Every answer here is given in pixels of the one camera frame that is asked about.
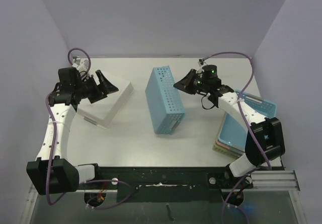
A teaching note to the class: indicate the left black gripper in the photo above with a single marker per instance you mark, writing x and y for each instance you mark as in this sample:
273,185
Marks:
100,91

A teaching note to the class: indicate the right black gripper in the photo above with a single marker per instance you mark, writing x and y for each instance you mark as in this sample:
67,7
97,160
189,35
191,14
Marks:
193,83

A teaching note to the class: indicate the white perforated plastic basket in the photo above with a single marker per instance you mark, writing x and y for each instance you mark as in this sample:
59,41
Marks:
102,113

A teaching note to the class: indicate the blue perforated plastic basket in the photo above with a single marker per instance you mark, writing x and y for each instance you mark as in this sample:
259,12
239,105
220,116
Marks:
164,101

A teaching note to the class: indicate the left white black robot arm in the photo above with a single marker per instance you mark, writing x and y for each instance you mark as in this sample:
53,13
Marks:
51,172

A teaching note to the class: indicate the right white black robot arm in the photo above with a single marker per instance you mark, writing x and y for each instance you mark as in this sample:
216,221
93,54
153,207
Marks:
264,142

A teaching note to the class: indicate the pink plastic basket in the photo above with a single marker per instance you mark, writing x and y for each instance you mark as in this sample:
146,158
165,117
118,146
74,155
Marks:
218,143

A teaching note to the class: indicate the green plastic basket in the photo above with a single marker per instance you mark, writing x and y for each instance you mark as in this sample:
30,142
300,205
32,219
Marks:
225,152

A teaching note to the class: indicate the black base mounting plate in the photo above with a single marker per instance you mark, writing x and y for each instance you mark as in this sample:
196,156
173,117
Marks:
166,184

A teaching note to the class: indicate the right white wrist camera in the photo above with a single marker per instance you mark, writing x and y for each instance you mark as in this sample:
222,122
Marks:
201,63

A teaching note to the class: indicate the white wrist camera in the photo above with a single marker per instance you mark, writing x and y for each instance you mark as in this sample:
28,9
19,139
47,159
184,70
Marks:
82,65
201,63

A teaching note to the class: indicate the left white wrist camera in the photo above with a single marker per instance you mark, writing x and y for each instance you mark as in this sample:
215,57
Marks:
82,65

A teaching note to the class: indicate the aluminium rail frame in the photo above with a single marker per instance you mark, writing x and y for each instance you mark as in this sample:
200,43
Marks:
274,181

